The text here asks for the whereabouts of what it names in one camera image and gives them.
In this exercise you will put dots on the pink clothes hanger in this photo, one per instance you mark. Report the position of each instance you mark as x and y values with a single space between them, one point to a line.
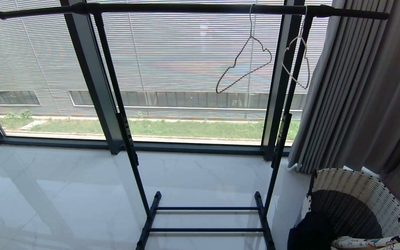
239 57
307 66

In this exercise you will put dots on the cream printed garment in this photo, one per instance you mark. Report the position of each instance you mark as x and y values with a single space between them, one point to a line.
377 242

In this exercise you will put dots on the black clothes rack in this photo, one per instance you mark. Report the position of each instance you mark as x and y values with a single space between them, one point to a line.
186 8

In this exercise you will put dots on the white laundry basket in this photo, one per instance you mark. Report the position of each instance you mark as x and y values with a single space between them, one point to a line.
359 187

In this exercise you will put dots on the black garment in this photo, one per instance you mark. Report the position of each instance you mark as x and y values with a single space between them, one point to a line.
309 231

